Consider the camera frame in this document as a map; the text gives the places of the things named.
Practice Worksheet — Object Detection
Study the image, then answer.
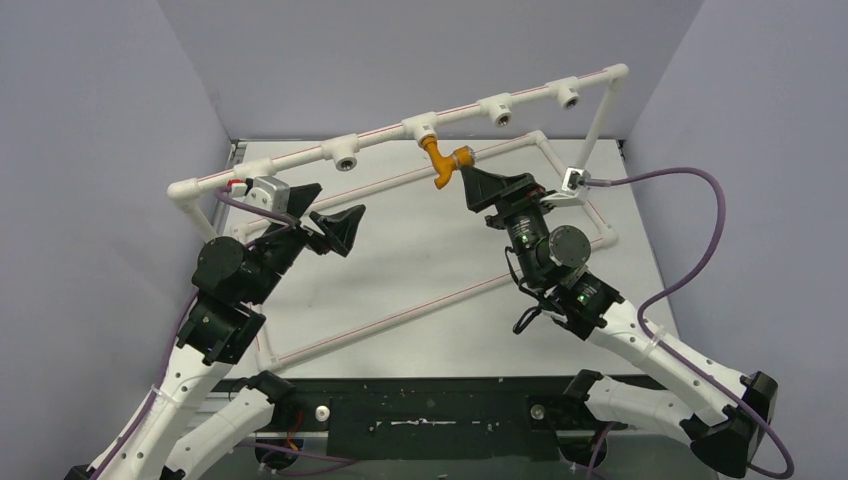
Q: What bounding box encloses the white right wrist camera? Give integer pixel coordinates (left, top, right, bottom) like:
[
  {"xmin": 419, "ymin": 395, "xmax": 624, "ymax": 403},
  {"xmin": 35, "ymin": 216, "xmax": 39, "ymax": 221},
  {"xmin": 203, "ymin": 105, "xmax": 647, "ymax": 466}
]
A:
[{"xmin": 542, "ymin": 167, "xmax": 591, "ymax": 208}]

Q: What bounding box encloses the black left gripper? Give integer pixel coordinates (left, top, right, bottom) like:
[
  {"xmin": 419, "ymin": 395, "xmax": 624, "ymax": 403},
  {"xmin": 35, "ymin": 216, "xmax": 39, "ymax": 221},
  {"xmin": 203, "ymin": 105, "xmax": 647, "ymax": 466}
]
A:
[{"xmin": 246, "ymin": 184, "xmax": 365, "ymax": 304}]

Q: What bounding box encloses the yellow plastic water faucet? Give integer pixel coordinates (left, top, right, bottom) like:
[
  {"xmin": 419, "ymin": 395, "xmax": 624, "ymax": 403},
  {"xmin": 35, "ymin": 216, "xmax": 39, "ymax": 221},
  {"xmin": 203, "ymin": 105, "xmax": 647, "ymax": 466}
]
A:
[{"xmin": 419, "ymin": 135, "xmax": 476, "ymax": 190}]

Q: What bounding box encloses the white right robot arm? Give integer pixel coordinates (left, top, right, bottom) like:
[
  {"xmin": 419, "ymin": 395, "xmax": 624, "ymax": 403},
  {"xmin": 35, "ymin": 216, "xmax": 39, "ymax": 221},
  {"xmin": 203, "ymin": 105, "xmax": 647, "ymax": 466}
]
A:
[{"xmin": 461, "ymin": 167, "xmax": 777, "ymax": 479}]

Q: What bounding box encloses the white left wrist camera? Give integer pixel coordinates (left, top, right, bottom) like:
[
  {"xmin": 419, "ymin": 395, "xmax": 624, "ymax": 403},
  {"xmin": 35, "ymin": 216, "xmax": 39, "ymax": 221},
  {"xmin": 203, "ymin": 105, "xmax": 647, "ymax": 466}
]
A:
[{"xmin": 227, "ymin": 176, "xmax": 291, "ymax": 215}]

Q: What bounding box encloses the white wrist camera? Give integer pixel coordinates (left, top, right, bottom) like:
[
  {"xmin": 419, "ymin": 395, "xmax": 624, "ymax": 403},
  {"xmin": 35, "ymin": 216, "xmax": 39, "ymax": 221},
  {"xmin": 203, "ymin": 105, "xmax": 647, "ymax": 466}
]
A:
[
  {"xmin": 227, "ymin": 176, "xmax": 291, "ymax": 215},
  {"xmin": 542, "ymin": 167, "xmax": 591, "ymax": 208}
]

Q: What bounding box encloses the white PVC pipe frame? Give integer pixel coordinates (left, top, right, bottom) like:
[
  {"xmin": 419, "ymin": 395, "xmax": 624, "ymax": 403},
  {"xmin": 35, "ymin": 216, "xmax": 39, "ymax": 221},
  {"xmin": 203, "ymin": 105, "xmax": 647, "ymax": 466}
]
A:
[{"xmin": 167, "ymin": 64, "xmax": 629, "ymax": 379}]

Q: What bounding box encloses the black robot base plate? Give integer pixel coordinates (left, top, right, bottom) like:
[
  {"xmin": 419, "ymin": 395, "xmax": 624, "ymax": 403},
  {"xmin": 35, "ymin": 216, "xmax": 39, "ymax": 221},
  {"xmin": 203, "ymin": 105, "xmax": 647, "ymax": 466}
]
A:
[{"xmin": 257, "ymin": 376, "xmax": 604, "ymax": 461}]

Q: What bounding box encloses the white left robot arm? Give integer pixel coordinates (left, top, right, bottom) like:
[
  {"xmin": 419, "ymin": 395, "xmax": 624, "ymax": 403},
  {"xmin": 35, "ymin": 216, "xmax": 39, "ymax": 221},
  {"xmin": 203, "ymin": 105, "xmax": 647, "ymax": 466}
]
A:
[{"xmin": 66, "ymin": 179, "xmax": 366, "ymax": 479}]

